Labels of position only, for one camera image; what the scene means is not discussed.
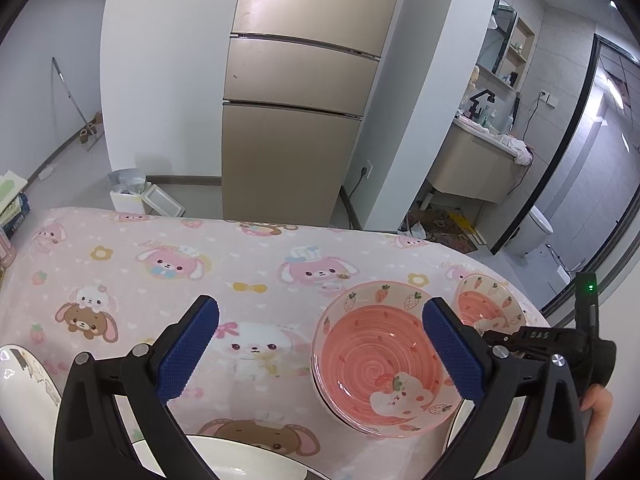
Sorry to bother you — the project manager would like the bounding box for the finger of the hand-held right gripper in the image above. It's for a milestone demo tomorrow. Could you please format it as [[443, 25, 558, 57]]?
[[472, 326, 581, 359]]

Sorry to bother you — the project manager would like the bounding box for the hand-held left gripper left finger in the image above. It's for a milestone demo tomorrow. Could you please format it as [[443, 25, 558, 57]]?
[[52, 294, 221, 480]]

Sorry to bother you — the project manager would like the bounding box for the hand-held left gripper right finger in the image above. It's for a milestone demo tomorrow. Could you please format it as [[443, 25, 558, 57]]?
[[421, 296, 587, 480]]

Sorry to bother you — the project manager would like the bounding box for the small pink strawberry bowl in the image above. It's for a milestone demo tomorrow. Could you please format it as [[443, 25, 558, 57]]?
[[452, 273, 527, 336]]

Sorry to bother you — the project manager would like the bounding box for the large pink strawberry bowl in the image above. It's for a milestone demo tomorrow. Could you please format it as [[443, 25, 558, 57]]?
[[310, 280, 463, 438]]

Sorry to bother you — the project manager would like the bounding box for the plain white plate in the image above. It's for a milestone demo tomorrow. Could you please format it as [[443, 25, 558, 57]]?
[[131, 434, 333, 480]]

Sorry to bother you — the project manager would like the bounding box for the printed white plate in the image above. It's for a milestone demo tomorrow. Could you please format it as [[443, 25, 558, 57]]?
[[0, 344, 63, 413]]

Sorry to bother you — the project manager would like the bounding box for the person's right hand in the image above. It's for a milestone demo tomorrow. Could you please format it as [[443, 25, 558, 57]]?
[[580, 384, 614, 428]]

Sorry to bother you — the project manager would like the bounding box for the pink printed tablecloth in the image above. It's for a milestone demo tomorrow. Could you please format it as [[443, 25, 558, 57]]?
[[0, 206, 548, 480]]

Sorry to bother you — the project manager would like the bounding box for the white toilet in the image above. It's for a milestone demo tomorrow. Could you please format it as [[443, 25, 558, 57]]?
[[510, 205, 555, 259]]

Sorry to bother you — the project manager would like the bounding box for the patterned floor mat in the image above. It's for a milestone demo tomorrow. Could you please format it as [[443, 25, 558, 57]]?
[[407, 208, 483, 254]]

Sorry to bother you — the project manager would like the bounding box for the white plastic box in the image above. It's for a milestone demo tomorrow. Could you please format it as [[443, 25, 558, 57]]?
[[142, 183, 186, 217]]

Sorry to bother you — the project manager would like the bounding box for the white trash bin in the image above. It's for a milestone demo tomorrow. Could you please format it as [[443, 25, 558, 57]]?
[[108, 167, 148, 215]]

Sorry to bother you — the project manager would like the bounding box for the beige vanity cabinet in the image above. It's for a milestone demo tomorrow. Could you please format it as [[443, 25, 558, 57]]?
[[429, 119, 526, 205]]

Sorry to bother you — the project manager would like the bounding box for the white towel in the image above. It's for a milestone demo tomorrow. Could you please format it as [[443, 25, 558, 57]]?
[[510, 137, 535, 166]]

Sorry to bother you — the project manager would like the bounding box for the stack of books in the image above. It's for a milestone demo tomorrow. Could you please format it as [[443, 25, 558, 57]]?
[[0, 170, 32, 241]]

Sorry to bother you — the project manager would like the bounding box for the black faucet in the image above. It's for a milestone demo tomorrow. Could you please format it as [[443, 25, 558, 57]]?
[[467, 89, 496, 121]]

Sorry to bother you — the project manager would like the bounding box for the pair of slippers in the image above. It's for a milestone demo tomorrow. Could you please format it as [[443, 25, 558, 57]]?
[[79, 110, 104, 143]]

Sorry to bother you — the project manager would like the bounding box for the metal rod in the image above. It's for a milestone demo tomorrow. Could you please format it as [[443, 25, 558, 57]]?
[[51, 57, 96, 151]]

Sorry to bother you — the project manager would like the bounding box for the beige refrigerator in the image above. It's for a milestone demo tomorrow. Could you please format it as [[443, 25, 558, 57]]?
[[221, 0, 416, 226]]

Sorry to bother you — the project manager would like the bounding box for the mirror cabinet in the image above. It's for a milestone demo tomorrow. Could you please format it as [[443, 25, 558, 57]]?
[[487, 0, 536, 93]]

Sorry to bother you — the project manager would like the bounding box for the black power cable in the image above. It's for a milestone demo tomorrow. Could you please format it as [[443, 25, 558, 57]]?
[[341, 175, 366, 228]]

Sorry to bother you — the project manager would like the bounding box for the black sliding door frame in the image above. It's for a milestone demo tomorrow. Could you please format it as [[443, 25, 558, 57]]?
[[492, 34, 640, 321]]

